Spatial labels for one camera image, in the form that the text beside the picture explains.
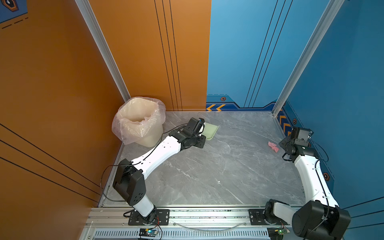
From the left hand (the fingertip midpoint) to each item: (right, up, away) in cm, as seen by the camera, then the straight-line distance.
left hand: (203, 138), depth 83 cm
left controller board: (-27, -44, -13) cm, 53 cm away
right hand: (+45, -2, -3) cm, 45 cm away
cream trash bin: (-33, +11, -3) cm, 35 cm away
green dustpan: (+4, +5, +1) cm, 6 cm away
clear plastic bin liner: (-47, +4, -2) cm, 48 cm away
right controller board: (+35, -44, -13) cm, 57 cm away
